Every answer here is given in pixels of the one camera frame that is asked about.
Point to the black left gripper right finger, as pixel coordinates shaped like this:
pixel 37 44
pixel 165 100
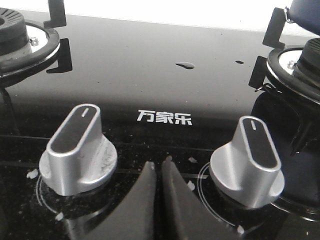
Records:
pixel 186 217

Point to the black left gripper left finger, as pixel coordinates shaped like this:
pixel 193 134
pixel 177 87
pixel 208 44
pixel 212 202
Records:
pixel 133 218

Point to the black right pot support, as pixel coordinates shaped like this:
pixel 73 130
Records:
pixel 282 60

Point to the black pot support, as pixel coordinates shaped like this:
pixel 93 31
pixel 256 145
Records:
pixel 43 42
pixel 282 60

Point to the black left pot support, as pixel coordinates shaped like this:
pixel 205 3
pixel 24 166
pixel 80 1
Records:
pixel 43 42

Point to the dark blue cooking pot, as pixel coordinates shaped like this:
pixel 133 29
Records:
pixel 306 14

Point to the silver right stove knob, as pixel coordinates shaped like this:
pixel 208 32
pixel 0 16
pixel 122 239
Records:
pixel 248 168

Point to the silver stove knob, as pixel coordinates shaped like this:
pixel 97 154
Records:
pixel 78 158
pixel 248 168

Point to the silver left stove knob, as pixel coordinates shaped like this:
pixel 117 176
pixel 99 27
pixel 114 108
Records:
pixel 78 158

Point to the black glass gas stove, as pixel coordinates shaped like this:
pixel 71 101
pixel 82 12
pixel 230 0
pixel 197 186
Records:
pixel 163 90

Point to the black right gas burner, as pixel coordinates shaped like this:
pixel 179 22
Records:
pixel 307 68

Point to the black gas burner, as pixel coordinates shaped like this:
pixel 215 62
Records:
pixel 13 31
pixel 307 68

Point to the black left gas burner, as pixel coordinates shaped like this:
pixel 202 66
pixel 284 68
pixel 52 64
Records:
pixel 13 31

